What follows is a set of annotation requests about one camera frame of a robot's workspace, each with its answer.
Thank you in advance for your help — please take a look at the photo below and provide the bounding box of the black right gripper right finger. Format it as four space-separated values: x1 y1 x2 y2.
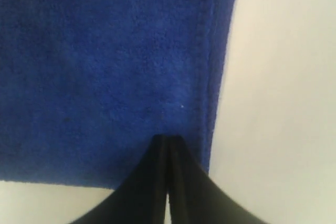
167 136 264 224

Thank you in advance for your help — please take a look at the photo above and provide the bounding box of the blue towel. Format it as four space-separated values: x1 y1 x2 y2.
1 0 235 188

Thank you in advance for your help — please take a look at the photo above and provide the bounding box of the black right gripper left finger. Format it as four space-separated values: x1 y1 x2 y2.
73 135 168 224

